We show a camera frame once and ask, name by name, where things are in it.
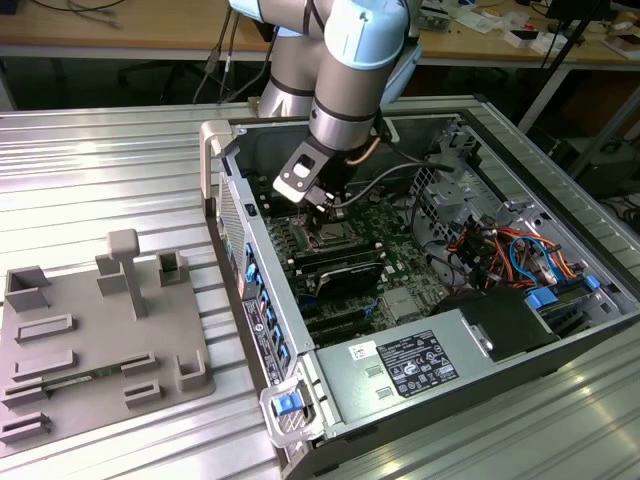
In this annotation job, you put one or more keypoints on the grey parts rack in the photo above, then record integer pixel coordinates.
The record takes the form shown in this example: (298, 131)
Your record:
(100, 340)

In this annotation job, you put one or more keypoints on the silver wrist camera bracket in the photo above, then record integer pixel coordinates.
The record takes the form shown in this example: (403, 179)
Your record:
(300, 172)

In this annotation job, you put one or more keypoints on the white box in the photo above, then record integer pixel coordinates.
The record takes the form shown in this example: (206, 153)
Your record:
(520, 39)

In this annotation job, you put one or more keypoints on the black expansion slot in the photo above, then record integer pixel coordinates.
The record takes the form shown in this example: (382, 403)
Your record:
(335, 318)
(345, 334)

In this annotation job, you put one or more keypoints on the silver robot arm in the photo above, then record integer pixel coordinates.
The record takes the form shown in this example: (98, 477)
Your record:
(350, 75)

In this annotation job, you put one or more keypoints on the graphics card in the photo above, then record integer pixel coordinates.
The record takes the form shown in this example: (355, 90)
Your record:
(350, 282)

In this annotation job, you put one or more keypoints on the hard disk in blue carrier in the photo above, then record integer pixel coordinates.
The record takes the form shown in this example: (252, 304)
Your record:
(542, 299)

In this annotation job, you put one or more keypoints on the black RAM slot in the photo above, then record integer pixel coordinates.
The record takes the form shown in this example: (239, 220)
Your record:
(335, 251)
(345, 261)

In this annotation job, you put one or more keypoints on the CPU socket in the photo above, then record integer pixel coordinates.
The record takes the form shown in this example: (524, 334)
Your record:
(357, 245)

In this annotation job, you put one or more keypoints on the black plastic shroud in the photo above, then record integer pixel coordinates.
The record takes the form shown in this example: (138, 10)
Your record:
(500, 320)

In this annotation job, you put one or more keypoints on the wooden desk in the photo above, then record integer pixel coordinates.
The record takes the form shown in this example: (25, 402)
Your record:
(150, 25)

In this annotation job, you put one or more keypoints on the grey open PC case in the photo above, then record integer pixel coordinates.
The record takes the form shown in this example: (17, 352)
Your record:
(270, 150)

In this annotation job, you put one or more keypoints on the silver square CPU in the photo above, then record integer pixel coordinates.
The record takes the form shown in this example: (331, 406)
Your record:
(336, 232)

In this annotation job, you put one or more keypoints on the blue case latch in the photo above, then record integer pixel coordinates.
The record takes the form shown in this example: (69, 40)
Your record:
(287, 405)

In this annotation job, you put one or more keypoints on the black slanted pole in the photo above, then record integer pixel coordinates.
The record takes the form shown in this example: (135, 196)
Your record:
(560, 60)

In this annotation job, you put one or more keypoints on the green motherboard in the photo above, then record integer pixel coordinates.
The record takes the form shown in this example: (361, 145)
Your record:
(415, 260)

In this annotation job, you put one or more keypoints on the green RAM stick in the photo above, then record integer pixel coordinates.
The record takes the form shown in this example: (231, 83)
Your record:
(80, 376)

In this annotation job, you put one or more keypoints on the silver chipset heatsink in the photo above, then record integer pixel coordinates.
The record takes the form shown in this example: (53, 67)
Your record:
(400, 304)

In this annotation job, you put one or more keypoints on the silver drive cage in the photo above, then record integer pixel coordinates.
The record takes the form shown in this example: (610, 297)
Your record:
(445, 195)

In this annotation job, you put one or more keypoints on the grey power supply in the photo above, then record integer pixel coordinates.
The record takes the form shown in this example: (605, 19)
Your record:
(360, 395)

